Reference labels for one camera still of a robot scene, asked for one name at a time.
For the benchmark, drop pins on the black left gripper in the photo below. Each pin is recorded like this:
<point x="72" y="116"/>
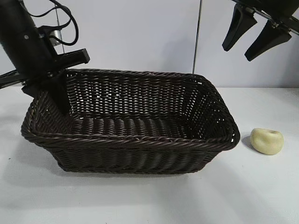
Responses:
<point x="25" y="51"/>

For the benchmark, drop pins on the dark brown woven basket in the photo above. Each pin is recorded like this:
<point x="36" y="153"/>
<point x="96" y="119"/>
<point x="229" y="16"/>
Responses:
<point x="130" y="149"/>

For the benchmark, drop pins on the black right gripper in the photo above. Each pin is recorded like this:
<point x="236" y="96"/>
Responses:
<point x="282" y="14"/>

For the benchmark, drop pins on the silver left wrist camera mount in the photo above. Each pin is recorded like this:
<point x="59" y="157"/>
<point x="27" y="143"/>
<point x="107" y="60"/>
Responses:
<point x="52" y="36"/>

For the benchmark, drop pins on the pale yellow apple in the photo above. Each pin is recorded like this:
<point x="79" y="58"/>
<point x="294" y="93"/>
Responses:
<point x="266" y="141"/>

